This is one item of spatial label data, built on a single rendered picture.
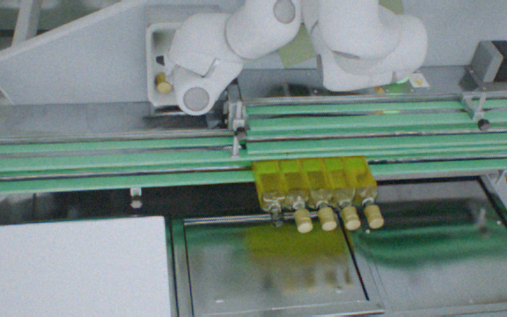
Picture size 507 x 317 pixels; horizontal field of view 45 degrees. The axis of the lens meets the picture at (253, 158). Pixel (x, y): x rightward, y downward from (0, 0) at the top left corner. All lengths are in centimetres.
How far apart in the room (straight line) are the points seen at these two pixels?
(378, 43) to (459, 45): 88
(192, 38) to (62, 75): 59
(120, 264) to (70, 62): 50
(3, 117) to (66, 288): 45
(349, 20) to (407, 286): 87
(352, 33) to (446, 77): 88
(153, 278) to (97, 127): 39
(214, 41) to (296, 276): 66
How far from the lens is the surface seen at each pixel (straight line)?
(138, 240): 152
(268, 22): 90
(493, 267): 171
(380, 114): 155
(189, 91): 115
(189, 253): 150
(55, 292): 145
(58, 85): 160
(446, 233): 173
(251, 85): 153
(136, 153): 150
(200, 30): 105
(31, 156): 152
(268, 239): 154
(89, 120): 157
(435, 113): 161
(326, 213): 143
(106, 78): 158
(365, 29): 86
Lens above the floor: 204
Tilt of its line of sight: 46 degrees down
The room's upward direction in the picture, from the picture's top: 167 degrees clockwise
